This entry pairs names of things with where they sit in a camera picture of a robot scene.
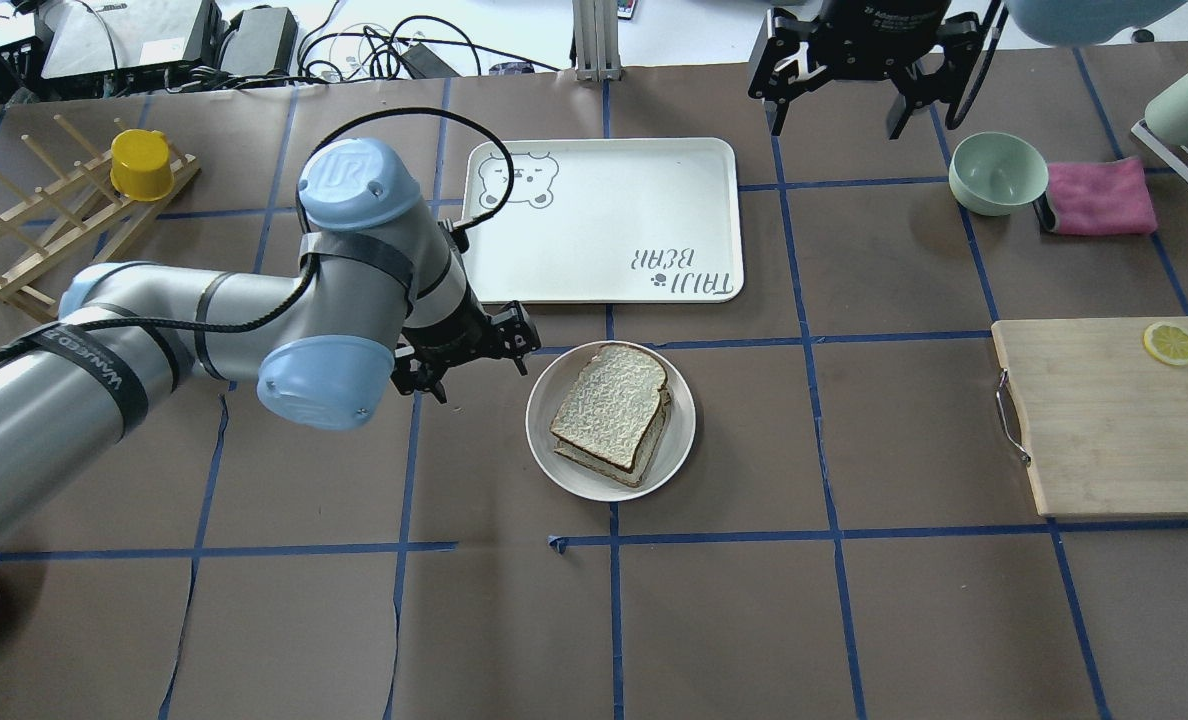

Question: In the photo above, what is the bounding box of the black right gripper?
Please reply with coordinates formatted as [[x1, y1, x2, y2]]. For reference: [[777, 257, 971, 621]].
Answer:
[[748, 1, 990, 140]]

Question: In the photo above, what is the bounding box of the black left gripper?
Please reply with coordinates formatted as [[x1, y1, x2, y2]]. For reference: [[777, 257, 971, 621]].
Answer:
[[390, 290, 543, 404]]

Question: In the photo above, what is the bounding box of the bread slice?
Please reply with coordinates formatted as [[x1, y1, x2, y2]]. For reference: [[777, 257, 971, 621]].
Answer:
[[549, 343, 670, 468], [554, 391, 672, 490]]

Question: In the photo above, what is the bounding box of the cream round plate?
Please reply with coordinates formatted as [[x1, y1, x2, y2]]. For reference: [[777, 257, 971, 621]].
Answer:
[[525, 341, 699, 503]]

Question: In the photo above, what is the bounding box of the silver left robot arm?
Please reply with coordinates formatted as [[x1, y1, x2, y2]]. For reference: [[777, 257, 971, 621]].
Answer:
[[0, 108, 542, 543]]

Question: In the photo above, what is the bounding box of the cream rectangular bear tray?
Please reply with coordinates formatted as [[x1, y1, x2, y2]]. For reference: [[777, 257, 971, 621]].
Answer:
[[463, 137, 745, 304]]

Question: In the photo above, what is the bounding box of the light green bowl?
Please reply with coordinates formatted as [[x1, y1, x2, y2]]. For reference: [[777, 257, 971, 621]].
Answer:
[[949, 132, 1048, 217]]

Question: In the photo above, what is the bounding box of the pink cloth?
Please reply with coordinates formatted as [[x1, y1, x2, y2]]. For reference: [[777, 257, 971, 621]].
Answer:
[[1032, 156, 1158, 236]]

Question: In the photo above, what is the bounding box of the yellow cup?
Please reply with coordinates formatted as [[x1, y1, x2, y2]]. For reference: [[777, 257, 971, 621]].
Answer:
[[109, 130, 173, 202]]

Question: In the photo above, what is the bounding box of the black power adapter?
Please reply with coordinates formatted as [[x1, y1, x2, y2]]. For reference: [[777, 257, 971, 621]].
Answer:
[[219, 6, 301, 77]]

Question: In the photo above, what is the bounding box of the lemon slice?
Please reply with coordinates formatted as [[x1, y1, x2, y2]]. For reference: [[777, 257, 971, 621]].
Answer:
[[1142, 322, 1188, 366]]

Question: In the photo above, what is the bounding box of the wooden cutting board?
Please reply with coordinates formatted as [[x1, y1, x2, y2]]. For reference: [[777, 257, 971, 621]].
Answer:
[[991, 316, 1188, 516]]

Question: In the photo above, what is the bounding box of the wooden cup rack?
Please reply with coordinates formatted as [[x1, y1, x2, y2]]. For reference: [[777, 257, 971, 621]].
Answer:
[[0, 113, 201, 322]]

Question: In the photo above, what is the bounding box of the black computer box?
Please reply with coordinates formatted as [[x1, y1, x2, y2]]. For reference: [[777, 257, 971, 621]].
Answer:
[[40, 1, 223, 81]]

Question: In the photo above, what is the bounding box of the aluminium frame post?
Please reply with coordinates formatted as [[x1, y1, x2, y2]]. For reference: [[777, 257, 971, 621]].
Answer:
[[571, 0, 623, 82]]

